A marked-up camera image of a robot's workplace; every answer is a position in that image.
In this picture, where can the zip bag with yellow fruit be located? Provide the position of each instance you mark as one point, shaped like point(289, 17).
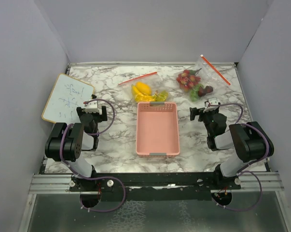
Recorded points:
point(146, 88)

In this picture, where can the small whiteboard wooden frame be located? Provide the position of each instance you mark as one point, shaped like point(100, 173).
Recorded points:
point(67, 94)

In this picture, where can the pink plastic basket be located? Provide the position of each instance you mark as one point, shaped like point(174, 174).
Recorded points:
point(157, 131)

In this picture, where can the aluminium frame rail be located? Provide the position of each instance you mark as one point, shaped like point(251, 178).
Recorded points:
point(50, 184)

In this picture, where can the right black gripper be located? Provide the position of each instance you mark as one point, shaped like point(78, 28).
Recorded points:
point(201, 112)

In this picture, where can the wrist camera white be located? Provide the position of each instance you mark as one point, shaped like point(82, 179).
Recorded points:
point(212, 101)
point(91, 105)

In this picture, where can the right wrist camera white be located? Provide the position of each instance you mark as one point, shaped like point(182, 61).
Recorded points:
point(212, 101)

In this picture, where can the zip bag with berries grapes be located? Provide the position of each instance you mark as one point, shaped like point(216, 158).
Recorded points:
point(201, 80)

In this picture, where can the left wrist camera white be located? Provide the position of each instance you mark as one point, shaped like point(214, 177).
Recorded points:
point(91, 105)

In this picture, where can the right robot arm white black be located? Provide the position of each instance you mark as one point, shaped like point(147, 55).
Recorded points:
point(249, 140)

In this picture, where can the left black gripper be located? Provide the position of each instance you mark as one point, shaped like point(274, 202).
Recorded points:
point(101, 117)

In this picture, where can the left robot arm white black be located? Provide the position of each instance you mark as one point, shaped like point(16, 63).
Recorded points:
point(65, 143)

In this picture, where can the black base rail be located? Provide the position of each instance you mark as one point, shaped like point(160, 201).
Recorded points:
point(153, 186)

